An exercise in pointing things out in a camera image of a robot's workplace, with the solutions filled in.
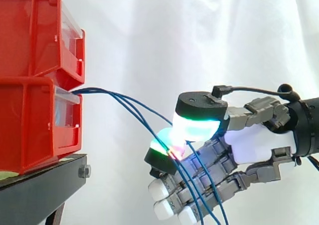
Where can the red bin with sloped front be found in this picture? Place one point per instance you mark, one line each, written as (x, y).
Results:
(25, 35)

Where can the black stand with green tape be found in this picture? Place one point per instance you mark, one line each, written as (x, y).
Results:
(37, 187)

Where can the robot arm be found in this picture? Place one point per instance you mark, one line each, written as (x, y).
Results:
(306, 125)

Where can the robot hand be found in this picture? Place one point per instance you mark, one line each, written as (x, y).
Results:
(251, 143)

